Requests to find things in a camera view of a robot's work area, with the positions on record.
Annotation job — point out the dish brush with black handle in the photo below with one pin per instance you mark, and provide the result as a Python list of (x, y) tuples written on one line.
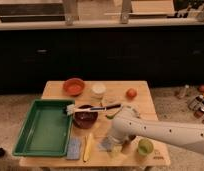
[(71, 109)]

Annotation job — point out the white lidded cup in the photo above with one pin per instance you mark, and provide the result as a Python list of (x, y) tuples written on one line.
[(98, 90)]

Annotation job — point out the orange bowl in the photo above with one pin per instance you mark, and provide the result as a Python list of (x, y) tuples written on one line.
[(73, 86)]

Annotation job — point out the blue sponge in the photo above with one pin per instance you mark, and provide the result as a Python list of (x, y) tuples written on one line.
[(74, 147)]

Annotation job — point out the green plastic cup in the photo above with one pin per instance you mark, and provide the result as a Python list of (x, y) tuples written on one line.
[(145, 147)]

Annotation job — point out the green plastic tray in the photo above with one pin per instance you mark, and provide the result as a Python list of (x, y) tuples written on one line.
[(46, 130)]

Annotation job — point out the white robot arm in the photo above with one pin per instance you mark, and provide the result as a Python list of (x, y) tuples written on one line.
[(185, 135)]

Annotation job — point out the grey blue towel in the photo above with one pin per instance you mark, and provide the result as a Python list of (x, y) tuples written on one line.
[(105, 145)]

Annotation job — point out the dark red bowl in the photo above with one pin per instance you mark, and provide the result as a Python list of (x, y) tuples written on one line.
[(85, 120)]

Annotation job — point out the dark cabinet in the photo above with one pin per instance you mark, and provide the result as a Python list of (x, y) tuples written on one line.
[(161, 55)]

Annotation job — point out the wooden table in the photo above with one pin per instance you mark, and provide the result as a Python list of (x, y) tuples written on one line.
[(129, 157)]

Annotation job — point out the yellow banana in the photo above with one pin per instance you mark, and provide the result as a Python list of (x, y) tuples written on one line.
[(88, 147)]

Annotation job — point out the clear glass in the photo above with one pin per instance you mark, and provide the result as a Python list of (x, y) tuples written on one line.
[(108, 100)]

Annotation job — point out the orange tomato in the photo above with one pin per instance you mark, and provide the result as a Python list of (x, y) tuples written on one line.
[(131, 93)]

